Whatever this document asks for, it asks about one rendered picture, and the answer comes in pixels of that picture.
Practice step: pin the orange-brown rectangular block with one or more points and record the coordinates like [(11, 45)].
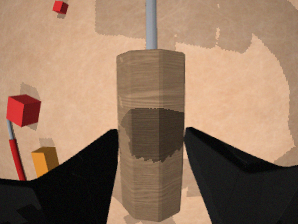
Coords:
[(44, 160)]

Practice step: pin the red cube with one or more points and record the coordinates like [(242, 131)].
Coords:
[(23, 110)]

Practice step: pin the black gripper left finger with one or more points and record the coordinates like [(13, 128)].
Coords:
[(76, 192)]

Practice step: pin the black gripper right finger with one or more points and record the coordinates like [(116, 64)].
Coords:
[(238, 188)]

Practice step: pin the red rectangular block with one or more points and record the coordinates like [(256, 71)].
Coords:
[(60, 7)]

